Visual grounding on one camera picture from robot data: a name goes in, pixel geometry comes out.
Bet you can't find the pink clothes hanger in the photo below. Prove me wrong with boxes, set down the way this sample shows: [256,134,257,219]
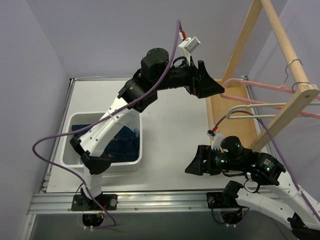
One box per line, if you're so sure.
[218,78,313,116]

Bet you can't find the white clothes hanger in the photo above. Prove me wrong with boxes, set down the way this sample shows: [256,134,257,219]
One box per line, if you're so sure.
[226,57,320,120]

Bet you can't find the dark blue denim skirt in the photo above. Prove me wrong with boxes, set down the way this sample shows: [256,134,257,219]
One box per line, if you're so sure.
[71,123,141,162]

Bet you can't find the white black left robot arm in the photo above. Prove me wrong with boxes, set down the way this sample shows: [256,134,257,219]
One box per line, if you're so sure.
[69,48,225,210]

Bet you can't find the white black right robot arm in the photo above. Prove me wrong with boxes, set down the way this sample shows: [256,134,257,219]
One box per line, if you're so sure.
[185,136,320,240]

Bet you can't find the wooden clothes rack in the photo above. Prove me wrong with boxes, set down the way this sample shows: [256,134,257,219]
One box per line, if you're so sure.
[206,0,320,153]

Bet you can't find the white plastic basket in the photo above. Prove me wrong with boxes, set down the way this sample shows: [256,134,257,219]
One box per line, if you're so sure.
[59,115,143,174]

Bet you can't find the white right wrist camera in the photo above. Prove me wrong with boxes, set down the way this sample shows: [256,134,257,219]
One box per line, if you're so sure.
[206,126,225,151]

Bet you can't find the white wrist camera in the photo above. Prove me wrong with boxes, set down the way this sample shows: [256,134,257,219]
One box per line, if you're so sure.
[178,36,201,66]
[206,126,225,151]

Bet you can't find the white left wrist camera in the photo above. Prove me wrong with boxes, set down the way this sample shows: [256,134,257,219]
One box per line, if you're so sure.
[178,36,201,66]

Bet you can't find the aluminium mounting rail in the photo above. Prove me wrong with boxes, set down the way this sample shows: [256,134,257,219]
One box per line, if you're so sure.
[27,191,298,215]

